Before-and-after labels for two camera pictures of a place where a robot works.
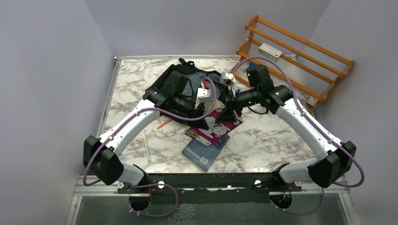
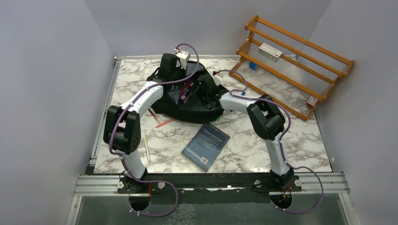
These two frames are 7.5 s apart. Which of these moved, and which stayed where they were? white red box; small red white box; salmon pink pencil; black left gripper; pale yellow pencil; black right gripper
Moved: black right gripper; black left gripper
Stayed: small red white box; white red box; salmon pink pencil; pale yellow pencil
